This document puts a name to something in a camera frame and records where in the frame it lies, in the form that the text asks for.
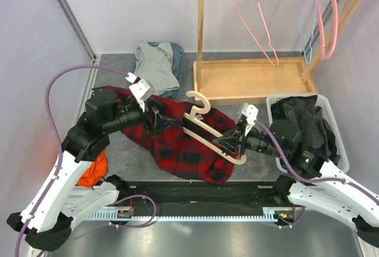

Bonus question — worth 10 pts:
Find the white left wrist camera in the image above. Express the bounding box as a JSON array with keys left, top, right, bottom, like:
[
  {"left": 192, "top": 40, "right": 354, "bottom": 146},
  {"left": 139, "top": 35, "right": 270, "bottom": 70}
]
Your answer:
[{"left": 126, "top": 72, "right": 155, "bottom": 112}]

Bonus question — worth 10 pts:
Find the pink wire hanger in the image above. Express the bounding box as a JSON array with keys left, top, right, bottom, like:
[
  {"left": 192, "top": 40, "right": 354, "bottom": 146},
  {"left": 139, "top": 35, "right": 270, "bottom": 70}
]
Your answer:
[{"left": 230, "top": 0, "right": 280, "bottom": 67}]

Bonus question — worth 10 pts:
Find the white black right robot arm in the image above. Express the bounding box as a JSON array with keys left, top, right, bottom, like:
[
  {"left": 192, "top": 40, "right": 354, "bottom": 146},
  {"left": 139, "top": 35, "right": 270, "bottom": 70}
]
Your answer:
[{"left": 214, "top": 115, "right": 378, "bottom": 247}]

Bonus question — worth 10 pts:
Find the blue wire hanger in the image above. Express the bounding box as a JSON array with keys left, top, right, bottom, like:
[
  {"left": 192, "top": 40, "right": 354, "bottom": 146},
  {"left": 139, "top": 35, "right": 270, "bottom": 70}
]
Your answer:
[{"left": 295, "top": 0, "right": 319, "bottom": 66}]

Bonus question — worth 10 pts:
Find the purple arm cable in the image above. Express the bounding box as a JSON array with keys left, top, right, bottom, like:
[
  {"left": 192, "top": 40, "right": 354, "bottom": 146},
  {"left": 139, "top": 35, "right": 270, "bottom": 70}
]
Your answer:
[
  {"left": 14, "top": 64, "right": 131, "bottom": 257},
  {"left": 253, "top": 119, "right": 379, "bottom": 206}
]

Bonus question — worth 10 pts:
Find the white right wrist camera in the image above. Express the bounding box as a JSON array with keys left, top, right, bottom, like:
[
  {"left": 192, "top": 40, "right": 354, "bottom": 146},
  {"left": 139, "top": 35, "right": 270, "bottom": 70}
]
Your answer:
[{"left": 240, "top": 102, "right": 259, "bottom": 136}]

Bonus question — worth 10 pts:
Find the aluminium corner profile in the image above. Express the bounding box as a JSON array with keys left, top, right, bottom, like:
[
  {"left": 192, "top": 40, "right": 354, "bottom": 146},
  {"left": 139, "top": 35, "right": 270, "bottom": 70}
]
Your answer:
[{"left": 40, "top": 0, "right": 98, "bottom": 62}]

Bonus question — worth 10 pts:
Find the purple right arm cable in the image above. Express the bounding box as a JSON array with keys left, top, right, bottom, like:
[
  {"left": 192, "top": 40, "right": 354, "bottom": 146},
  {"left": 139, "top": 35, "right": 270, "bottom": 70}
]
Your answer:
[{"left": 253, "top": 119, "right": 379, "bottom": 206}]

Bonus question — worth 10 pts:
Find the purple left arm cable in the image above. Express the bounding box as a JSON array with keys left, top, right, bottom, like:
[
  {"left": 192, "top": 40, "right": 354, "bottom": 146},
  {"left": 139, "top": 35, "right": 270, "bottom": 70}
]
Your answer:
[{"left": 14, "top": 64, "right": 131, "bottom": 257}]

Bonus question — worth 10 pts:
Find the grey t-shirt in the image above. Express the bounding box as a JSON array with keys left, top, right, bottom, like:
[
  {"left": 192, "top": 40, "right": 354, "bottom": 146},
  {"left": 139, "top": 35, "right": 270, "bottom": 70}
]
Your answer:
[{"left": 134, "top": 41, "right": 180, "bottom": 95}]

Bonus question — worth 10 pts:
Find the beige wooden hanger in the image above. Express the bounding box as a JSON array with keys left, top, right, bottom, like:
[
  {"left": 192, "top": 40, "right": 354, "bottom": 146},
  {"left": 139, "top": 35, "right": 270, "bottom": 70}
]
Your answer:
[{"left": 183, "top": 91, "right": 247, "bottom": 165}]

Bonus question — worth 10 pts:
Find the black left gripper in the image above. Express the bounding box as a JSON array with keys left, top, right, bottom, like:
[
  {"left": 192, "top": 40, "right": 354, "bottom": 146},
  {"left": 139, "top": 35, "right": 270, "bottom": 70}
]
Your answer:
[{"left": 104, "top": 97, "right": 175, "bottom": 137}]

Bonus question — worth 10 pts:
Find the black dotted garment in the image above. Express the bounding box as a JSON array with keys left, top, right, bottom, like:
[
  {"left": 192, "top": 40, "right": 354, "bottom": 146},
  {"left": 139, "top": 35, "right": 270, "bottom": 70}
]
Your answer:
[{"left": 270, "top": 95, "right": 341, "bottom": 164}]

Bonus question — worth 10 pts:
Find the light blue cable duct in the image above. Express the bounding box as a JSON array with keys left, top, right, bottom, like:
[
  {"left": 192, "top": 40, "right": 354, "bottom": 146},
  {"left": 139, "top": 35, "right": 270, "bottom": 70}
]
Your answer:
[{"left": 86, "top": 205, "right": 278, "bottom": 222}]

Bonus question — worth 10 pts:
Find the teal plastic basin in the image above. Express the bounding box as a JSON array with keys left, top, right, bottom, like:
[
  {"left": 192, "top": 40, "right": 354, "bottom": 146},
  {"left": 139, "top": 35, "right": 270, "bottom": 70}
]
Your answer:
[{"left": 130, "top": 41, "right": 185, "bottom": 99}]

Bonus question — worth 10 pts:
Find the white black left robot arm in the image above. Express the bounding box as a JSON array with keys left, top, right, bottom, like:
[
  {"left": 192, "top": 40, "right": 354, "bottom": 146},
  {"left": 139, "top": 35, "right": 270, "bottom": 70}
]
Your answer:
[{"left": 7, "top": 86, "right": 175, "bottom": 252}]

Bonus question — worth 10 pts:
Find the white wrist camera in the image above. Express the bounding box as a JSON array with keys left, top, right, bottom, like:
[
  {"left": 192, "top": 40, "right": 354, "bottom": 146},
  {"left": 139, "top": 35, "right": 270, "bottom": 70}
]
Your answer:
[
  {"left": 126, "top": 72, "right": 155, "bottom": 112},
  {"left": 240, "top": 102, "right": 259, "bottom": 136}
]

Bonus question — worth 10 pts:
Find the red navy plaid skirt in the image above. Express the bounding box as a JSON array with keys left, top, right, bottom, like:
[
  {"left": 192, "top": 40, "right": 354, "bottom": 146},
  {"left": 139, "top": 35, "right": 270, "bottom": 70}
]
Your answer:
[{"left": 121, "top": 95, "right": 234, "bottom": 185}]

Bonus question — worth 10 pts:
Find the thick pink plastic hanger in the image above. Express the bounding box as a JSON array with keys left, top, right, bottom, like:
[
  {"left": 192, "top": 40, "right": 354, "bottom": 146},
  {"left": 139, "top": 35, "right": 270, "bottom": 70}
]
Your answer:
[{"left": 313, "top": 0, "right": 355, "bottom": 62}]

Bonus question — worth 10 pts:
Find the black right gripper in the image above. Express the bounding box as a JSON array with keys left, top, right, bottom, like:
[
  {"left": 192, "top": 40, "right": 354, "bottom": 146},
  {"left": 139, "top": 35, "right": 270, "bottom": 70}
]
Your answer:
[{"left": 213, "top": 118, "right": 287, "bottom": 159}]

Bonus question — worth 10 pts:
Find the white plastic laundry basket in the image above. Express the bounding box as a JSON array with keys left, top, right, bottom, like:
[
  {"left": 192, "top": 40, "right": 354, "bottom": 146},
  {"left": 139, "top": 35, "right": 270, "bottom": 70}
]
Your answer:
[{"left": 266, "top": 93, "right": 350, "bottom": 173}]

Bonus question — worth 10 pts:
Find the wooden clothes rack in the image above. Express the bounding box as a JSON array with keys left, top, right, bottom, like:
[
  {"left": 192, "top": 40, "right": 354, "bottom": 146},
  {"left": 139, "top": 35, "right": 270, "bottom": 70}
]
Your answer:
[{"left": 193, "top": 0, "right": 363, "bottom": 105}]

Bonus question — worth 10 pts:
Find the orange garment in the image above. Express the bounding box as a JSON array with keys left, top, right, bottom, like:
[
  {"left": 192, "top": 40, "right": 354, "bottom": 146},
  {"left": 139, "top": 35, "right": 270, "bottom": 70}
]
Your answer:
[{"left": 76, "top": 149, "right": 108, "bottom": 188}]

